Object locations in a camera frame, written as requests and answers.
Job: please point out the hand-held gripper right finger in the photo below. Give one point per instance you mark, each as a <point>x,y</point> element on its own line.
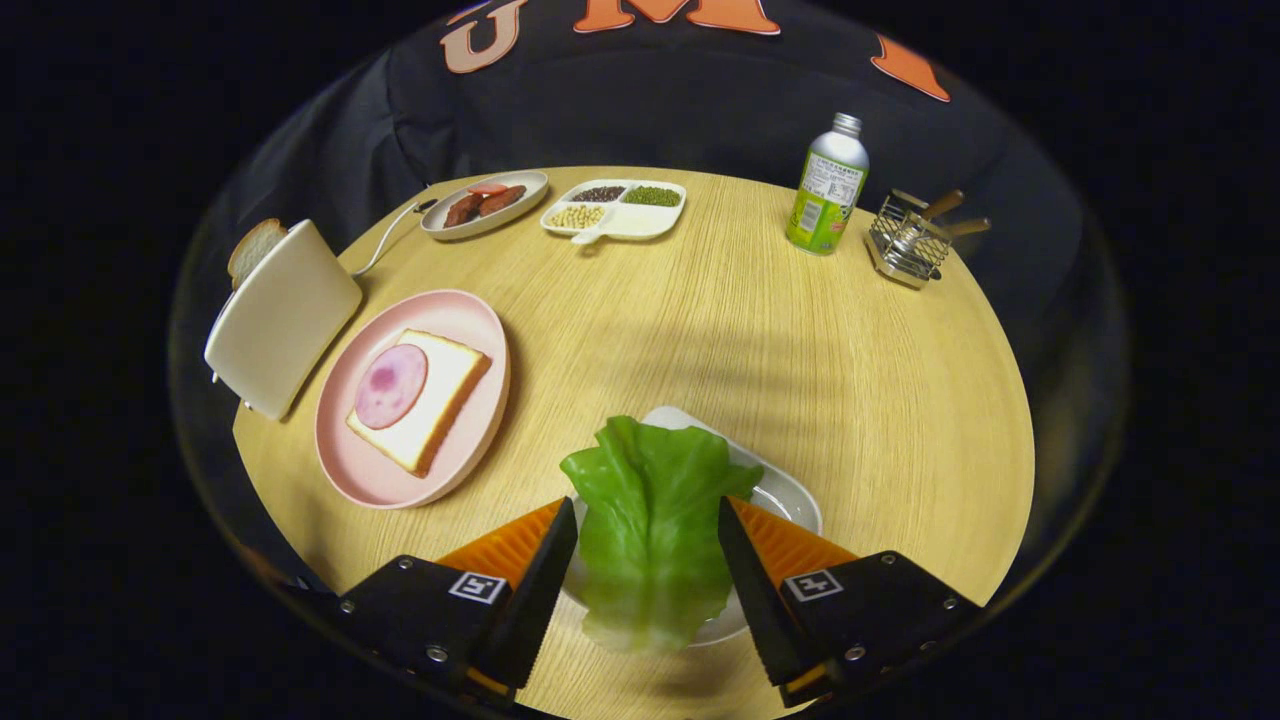
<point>765,600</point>

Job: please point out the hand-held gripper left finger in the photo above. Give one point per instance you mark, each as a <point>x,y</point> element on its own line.
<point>530,600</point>

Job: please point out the green lettuce leaf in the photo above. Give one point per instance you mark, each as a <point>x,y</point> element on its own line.
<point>650,510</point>

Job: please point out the toasted bread slice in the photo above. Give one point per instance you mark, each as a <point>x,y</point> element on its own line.
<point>252,248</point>

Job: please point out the white oblong plate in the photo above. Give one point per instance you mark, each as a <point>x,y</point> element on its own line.
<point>785,495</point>

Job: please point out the pink round plate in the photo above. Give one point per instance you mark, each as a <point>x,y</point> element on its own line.
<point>370,470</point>

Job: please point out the white bread slice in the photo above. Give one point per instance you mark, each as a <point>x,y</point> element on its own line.
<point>445,390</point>

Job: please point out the white toaster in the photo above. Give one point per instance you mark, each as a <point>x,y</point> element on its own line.
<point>285,320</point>

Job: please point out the pile of soybeans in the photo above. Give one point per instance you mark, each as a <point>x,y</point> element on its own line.
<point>577,216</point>

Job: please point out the white divided dish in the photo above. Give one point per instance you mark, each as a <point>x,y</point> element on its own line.
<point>640,220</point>

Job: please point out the brown meat piece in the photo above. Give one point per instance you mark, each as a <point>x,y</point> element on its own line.
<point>502,200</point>
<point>462,210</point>

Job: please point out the pile of dark beans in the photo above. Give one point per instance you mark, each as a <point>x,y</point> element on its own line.
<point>598,194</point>

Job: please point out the pink sausage slice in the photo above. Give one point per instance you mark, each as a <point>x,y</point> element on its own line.
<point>488,188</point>

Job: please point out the green label bottle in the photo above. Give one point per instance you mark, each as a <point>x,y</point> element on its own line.
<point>828,190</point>

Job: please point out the grey round plate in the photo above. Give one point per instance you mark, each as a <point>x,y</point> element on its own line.
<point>530,185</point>

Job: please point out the pile of green beans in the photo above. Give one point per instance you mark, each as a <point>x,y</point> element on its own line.
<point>652,196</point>

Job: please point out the black backdrop cloth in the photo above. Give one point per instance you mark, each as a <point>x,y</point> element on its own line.
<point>640,110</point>

